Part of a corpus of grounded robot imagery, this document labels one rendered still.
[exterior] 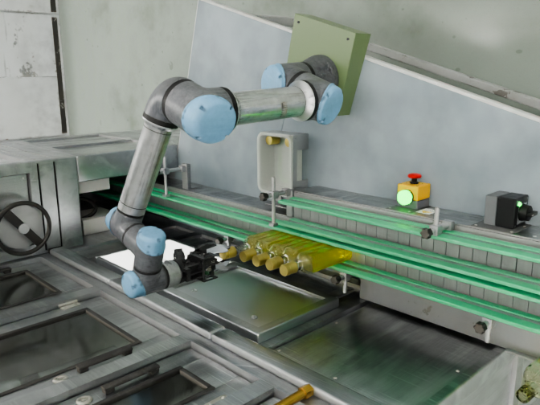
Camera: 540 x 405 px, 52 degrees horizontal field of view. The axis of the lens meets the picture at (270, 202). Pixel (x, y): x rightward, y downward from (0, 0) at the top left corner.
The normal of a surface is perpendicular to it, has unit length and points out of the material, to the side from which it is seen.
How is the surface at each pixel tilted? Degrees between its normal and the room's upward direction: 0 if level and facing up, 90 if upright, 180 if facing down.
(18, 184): 90
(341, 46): 4
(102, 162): 90
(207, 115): 84
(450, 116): 0
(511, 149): 0
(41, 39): 90
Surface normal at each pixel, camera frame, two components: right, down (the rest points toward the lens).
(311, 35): -0.73, 0.22
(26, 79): 0.70, 0.17
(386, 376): 0.00, -0.97
